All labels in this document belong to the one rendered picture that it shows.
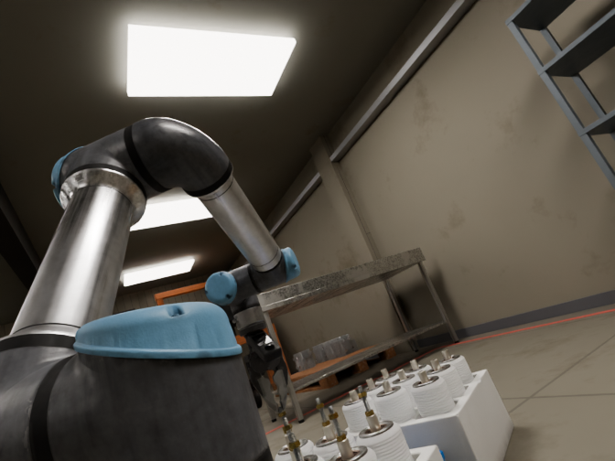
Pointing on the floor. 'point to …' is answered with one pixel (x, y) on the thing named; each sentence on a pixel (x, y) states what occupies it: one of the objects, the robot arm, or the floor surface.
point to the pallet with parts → (324, 353)
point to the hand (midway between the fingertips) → (279, 405)
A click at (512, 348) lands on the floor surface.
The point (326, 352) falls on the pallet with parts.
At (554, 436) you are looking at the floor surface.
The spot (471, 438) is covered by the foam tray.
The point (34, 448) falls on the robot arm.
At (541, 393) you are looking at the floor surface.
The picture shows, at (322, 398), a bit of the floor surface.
